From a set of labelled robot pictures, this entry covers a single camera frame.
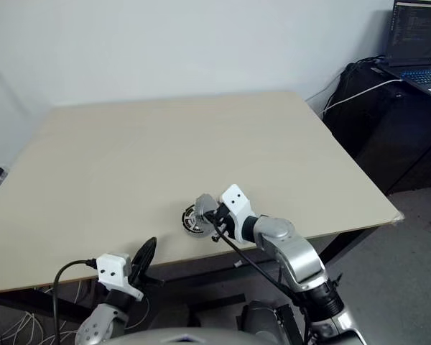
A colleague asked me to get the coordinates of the black laptop cable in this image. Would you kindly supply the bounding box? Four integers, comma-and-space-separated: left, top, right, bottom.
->
357, 55, 387, 69

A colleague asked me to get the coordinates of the black open laptop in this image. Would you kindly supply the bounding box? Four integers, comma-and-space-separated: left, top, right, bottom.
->
382, 0, 431, 96

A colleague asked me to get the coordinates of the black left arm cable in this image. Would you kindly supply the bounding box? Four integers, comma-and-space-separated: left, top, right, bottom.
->
52, 259, 98, 345

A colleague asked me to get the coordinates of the black spoked rotor ring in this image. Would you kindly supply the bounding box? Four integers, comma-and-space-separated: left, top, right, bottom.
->
182, 204, 213, 234

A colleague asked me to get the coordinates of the black cabinet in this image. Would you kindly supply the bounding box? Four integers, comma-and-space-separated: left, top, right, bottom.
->
323, 63, 431, 197

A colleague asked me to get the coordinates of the silver robot torso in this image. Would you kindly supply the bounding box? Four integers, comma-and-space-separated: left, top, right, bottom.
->
109, 316, 312, 345

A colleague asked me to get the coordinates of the white floor cable bundle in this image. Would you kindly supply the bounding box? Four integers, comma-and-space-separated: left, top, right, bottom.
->
0, 280, 96, 345

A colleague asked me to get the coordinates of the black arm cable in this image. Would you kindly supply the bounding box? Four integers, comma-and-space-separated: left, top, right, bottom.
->
212, 229, 312, 317
52, 259, 98, 345

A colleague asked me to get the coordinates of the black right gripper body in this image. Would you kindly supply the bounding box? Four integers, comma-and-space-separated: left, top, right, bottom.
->
210, 202, 236, 242

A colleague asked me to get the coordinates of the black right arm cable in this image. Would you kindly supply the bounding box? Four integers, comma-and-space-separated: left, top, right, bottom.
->
212, 229, 312, 317

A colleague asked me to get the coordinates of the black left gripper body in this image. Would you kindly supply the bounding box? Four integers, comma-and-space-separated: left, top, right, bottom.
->
127, 267, 165, 293

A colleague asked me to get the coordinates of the silver round motor lid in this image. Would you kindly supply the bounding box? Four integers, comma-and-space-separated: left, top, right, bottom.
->
195, 193, 221, 221

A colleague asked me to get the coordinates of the white laptop cable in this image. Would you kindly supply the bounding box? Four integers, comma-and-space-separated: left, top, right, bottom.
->
322, 79, 405, 113

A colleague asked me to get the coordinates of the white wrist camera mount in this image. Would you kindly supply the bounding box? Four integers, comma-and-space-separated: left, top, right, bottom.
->
95, 253, 145, 303
219, 184, 259, 246

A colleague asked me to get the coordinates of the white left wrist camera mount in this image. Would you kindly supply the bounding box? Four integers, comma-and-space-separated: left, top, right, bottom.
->
95, 253, 145, 303

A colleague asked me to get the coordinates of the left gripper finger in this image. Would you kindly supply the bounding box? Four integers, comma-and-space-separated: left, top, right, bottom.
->
137, 237, 158, 288
129, 236, 156, 285

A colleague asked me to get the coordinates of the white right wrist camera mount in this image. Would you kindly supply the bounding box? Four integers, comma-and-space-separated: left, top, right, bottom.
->
219, 184, 259, 246

